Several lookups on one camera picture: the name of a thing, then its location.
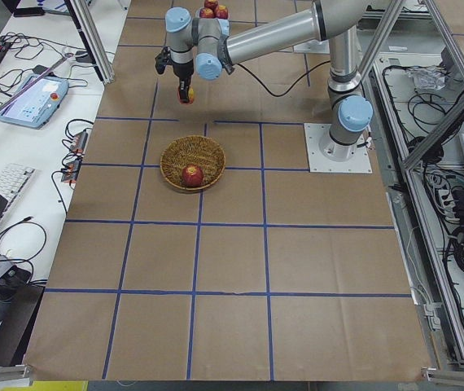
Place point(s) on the blue teach pendant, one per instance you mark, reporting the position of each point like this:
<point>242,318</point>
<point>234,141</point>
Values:
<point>38,104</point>

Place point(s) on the red apple plate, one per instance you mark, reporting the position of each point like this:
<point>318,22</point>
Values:
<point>221,12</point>
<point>211,4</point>
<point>206,13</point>

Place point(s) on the red apple with yellow top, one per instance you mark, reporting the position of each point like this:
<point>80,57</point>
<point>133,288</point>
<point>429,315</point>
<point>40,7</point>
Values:
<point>190,96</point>

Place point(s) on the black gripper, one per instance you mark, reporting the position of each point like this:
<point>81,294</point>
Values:
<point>182,71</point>

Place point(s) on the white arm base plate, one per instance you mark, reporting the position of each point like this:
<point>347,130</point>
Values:
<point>354,163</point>

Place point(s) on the red apple plate back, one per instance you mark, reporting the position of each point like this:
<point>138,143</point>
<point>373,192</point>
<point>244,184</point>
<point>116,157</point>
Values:
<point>211,4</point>

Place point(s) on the red apple plate left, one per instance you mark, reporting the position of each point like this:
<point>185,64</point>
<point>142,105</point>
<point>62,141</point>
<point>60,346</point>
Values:
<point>221,12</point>

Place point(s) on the woven wicker basket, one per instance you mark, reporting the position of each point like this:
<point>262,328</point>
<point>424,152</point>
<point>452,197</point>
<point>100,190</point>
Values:
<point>199,150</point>

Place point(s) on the red apple plate front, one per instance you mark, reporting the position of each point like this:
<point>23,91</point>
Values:
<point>206,13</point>

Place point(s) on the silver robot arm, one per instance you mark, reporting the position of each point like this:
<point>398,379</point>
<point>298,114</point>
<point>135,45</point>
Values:
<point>196,45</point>

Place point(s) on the dark red apple in basket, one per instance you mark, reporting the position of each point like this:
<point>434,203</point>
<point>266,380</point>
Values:
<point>192,176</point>

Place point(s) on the white keyboard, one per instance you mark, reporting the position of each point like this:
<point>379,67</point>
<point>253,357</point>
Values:
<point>13,179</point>

